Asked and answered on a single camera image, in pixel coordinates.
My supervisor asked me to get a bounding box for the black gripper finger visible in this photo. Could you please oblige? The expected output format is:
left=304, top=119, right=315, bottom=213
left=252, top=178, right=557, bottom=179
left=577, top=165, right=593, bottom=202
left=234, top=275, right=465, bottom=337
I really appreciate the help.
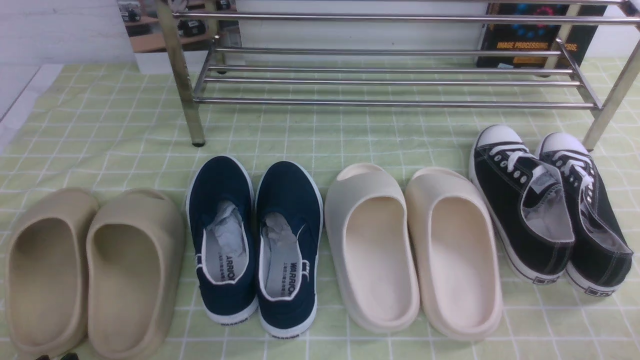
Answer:
left=59, top=352, right=80, bottom=360

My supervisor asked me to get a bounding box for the black canvas sneaker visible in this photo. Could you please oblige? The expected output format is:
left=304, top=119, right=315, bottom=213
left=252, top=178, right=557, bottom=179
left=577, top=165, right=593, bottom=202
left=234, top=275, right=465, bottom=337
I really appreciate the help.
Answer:
left=469, top=124, right=575, bottom=285
left=535, top=132, right=634, bottom=297

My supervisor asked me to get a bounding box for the navy left slip-on shoe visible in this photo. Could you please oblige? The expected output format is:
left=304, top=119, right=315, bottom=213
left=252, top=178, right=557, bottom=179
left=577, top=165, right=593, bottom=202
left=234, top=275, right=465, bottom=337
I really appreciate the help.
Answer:
left=185, top=155, right=258, bottom=326

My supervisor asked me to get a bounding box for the navy slip-on shoe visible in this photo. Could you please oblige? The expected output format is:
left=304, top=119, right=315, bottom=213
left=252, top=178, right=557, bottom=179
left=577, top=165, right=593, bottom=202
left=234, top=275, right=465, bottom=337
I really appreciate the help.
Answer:
left=185, top=155, right=258, bottom=326
left=254, top=161, right=323, bottom=339

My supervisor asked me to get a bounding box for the navy right slip-on shoe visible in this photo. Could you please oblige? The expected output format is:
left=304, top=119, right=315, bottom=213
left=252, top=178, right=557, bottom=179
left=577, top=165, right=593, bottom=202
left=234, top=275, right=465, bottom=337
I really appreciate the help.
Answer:
left=254, top=161, right=323, bottom=339

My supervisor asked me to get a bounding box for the metal shoe rack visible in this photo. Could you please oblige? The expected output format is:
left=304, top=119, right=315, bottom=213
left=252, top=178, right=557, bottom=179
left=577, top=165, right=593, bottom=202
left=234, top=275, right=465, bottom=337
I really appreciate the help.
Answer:
left=155, top=0, right=639, bottom=151

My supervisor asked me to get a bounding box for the tan left slide slipper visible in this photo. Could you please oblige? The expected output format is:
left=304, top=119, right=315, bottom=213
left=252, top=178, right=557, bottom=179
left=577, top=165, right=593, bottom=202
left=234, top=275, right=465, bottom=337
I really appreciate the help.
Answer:
left=4, top=187, right=99, bottom=359

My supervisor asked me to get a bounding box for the tan slide slipper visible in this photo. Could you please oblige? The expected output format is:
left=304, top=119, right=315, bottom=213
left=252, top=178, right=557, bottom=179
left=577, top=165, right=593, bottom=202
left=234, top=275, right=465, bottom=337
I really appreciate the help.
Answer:
left=4, top=187, right=99, bottom=359
left=86, top=188, right=186, bottom=360

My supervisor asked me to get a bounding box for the tan right slide slipper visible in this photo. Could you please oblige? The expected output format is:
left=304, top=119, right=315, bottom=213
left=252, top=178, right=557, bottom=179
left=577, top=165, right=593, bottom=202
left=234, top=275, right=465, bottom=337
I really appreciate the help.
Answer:
left=86, top=188, right=186, bottom=360

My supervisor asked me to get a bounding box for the green checked floor cloth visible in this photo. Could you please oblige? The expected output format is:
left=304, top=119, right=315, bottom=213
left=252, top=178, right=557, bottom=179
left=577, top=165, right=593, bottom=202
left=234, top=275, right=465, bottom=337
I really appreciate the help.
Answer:
left=0, top=63, right=639, bottom=360

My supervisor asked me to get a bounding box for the cream left slide slipper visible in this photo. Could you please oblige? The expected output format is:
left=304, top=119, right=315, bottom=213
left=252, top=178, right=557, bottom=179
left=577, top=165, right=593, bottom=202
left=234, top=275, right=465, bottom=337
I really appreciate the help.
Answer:
left=324, top=162, right=420, bottom=333

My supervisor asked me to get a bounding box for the cream slide slipper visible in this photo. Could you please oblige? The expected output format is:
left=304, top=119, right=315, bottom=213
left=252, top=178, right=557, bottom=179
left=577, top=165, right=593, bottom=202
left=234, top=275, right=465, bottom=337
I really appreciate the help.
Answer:
left=324, top=162, right=420, bottom=333
left=404, top=167, right=504, bottom=341

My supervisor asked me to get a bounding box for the cream right slide slipper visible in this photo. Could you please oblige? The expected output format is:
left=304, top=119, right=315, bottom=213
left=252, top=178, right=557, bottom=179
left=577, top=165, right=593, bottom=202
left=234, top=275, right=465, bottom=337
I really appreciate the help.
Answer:
left=404, top=167, right=504, bottom=341

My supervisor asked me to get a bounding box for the photo board against wall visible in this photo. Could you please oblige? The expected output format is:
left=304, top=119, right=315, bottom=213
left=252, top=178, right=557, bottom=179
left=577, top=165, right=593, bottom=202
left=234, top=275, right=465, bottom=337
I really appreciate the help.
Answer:
left=116, top=0, right=244, bottom=75

